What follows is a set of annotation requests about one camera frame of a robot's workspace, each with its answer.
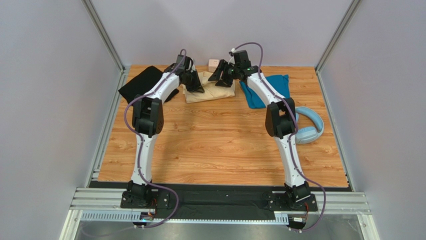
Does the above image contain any blue t shirt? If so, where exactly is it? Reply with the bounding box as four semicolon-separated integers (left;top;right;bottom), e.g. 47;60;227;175
239;74;291;109

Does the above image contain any beige t shirt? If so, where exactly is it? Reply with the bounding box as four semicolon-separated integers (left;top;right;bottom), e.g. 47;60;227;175
183;71;236;104

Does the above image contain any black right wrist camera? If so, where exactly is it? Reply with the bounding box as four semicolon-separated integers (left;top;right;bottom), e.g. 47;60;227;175
233;50;252;69

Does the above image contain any black base mat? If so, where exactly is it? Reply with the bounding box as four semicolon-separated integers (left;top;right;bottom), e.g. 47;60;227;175
93;183;332;221

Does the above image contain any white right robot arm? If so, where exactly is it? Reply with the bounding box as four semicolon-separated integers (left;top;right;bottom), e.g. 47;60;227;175
209;59;311;203

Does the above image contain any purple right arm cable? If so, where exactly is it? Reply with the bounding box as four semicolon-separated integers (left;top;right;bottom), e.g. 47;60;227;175
229;41;327;233

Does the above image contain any aluminium corner post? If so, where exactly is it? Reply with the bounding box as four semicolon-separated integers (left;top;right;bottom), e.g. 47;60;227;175
315;0;363;74
81;0;126;72

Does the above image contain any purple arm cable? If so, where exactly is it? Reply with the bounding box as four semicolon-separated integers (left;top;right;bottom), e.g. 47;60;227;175
229;41;327;233
123;48;181;230

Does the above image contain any left aluminium corner post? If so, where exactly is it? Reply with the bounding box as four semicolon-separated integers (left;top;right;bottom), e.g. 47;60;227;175
81;0;126;72

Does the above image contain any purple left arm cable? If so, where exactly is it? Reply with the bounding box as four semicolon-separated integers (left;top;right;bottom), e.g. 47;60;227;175
123;48;181;230

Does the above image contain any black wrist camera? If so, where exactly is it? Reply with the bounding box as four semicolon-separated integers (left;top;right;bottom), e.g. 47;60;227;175
233;50;252;69
175;54;196;73

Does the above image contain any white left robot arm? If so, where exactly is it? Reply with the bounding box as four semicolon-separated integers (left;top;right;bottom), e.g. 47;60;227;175
126;61;203;202

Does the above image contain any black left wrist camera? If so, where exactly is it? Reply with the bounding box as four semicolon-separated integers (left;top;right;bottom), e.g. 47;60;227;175
175;54;196;73

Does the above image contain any black t shirt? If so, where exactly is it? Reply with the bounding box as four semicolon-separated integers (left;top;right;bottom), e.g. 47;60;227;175
118;65;163;105

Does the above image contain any right aluminium corner post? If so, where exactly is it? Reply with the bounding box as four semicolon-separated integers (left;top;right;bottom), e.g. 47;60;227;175
315;0;363;74

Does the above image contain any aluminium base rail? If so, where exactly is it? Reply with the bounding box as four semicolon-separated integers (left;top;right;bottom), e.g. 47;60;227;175
60;182;379;240

